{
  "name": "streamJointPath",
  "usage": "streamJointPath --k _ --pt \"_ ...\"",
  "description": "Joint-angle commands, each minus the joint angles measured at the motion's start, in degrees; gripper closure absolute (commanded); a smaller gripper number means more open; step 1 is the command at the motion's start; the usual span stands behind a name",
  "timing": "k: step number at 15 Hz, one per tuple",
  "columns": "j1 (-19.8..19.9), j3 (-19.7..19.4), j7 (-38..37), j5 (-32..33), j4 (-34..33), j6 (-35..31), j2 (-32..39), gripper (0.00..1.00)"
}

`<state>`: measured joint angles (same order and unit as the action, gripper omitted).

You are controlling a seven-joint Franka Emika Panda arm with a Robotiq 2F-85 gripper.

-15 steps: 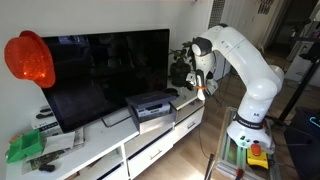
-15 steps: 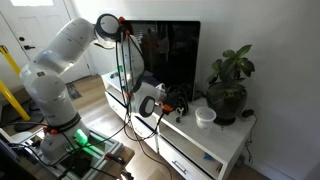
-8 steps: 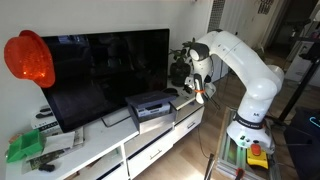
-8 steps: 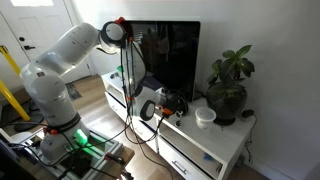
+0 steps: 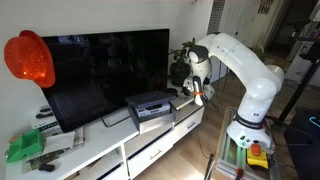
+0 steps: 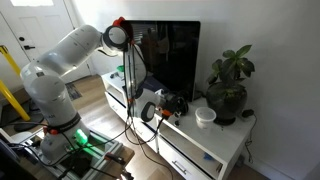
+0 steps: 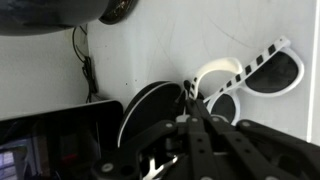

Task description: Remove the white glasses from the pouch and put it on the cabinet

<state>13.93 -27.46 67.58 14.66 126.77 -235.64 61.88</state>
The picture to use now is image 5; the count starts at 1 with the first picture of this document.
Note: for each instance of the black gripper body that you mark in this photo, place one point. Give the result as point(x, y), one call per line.
point(199, 88)

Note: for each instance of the metal robot base platform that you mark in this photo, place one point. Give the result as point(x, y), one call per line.
point(233, 153)

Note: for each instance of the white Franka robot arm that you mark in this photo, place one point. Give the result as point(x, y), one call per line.
point(246, 73)

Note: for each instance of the black glasses pouch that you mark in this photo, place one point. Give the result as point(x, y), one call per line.
point(170, 91)

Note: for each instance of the white cabinet drawer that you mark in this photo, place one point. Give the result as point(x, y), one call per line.
point(151, 155)
point(188, 125)

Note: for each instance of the white TV cabinet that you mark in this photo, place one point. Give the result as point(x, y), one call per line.
point(110, 150)

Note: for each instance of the dark round plant pot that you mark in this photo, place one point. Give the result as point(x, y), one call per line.
point(180, 73)

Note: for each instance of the green leafy houseplant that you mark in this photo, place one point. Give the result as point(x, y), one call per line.
point(181, 53)

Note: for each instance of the yellow emergency stop box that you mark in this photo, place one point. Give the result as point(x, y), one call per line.
point(257, 156)

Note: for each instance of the black flat screen television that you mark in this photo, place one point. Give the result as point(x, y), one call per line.
point(106, 76)

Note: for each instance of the black tripod stand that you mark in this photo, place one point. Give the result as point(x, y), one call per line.
point(300, 83)

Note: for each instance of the white paper envelope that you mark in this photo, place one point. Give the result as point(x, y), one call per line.
point(59, 141)

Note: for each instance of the white product box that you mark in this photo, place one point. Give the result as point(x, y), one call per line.
point(45, 121)

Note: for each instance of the printed magazine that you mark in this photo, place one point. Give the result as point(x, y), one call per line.
point(46, 158)

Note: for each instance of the small black object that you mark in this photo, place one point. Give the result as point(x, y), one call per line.
point(46, 167)

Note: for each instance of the green plastic bin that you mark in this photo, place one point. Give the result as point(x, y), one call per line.
point(25, 145)

